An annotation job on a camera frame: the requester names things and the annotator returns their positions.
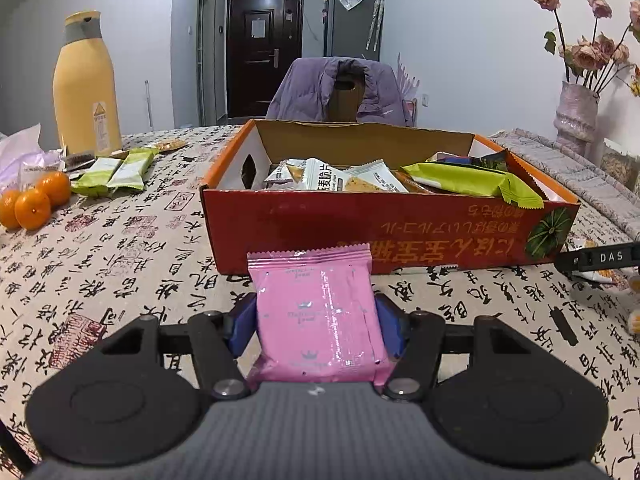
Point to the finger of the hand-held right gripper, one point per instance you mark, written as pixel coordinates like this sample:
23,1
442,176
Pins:
585,260

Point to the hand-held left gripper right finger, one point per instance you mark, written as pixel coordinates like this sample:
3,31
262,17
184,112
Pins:
392,325

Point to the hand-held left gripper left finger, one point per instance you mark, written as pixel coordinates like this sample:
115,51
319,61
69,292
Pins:
242,325

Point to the white orange snack packet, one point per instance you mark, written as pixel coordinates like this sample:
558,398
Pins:
597,277

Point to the pink snack packet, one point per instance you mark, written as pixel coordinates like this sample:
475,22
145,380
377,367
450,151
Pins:
315,310

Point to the red cardboard box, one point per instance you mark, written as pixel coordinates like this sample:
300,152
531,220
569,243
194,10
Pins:
350,225

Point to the dark blue snack packet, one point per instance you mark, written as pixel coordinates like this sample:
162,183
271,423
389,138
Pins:
485,161

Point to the lime green snack packet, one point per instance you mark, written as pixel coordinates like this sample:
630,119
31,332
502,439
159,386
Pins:
465,180

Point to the white cracker snack packet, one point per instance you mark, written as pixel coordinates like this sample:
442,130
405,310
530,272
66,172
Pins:
375,180

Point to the silver snack packet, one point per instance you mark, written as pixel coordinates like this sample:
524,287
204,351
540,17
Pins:
280,175

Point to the large white snack packet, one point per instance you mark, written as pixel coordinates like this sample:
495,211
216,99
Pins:
325,175

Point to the grey quilted cloth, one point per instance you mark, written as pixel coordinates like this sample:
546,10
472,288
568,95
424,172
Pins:
590,185

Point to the glass jar of grains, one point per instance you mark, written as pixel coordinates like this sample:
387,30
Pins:
620,165

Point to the pink ceramic vase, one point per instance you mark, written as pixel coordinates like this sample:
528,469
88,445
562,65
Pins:
577,120

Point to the brown snack packet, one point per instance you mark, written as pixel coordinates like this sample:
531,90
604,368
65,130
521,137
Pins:
170,146

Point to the dried pink roses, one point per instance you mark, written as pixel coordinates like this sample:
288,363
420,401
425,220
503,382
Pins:
590,55

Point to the wooden chair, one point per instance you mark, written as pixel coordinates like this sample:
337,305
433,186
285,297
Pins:
346,102

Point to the orange mandarin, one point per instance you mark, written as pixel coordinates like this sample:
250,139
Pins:
56,187
32,210
7,210

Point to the purple jacket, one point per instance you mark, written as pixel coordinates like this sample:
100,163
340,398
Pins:
300,95

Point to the pale pink spiky object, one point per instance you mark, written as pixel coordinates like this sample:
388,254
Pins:
407,85

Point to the dark entrance door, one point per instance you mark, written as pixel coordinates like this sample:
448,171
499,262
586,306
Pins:
250,75

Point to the white labelled pouch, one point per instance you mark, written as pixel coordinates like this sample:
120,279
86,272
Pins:
40,175

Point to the grey interior door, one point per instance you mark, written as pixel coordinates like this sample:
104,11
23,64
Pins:
206,60

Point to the yellow thermos jug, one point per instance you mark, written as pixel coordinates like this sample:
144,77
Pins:
82,100

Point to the white plastic bag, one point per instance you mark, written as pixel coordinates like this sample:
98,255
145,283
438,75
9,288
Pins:
20,147

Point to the grey refrigerator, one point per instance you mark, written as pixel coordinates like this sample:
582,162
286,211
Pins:
350,30

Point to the folded white umbrella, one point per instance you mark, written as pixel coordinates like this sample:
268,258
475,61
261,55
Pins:
375,20

